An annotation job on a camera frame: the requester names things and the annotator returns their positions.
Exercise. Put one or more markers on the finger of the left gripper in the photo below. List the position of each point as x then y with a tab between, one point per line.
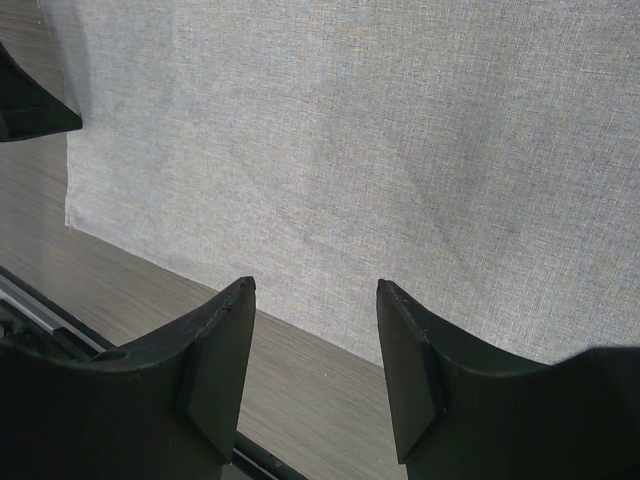
28	110

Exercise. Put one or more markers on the grey cloth napkin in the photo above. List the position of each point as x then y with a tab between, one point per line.
483	155

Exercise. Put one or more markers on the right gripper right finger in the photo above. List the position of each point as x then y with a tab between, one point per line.
462	408

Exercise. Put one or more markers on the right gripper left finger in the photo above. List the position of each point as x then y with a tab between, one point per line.
200	390

